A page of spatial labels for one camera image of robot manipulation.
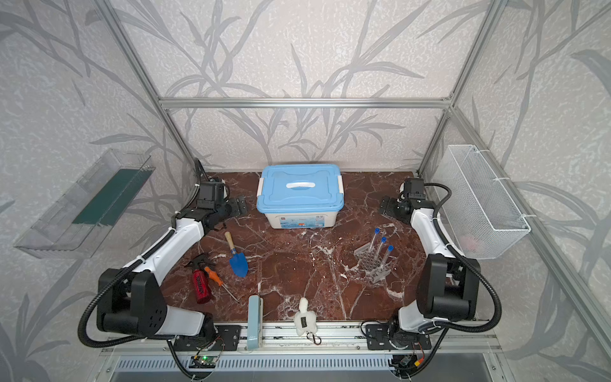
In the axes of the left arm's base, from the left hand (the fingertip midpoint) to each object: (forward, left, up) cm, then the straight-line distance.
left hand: (237, 196), depth 88 cm
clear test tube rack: (-20, -52, -16) cm, 58 cm away
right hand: (0, -59, -3) cm, 59 cm away
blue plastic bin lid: (+5, -24, 0) cm, 24 cm away
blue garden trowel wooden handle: (-19, 0, -17) cm, 25 cm away
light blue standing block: (-41, -12, -12) cm, 44 cm away
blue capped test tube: (-17, -53, -7) cm, 56 cm away
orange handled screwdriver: (-26, +5, -16) cm, 31 cm away
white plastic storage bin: (-4, -24, -10) cm, 27 cm away
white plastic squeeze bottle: (-39, -27, -12) cm, 49 cm away
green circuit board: (-50, +4, -18) cm, 53 cm away
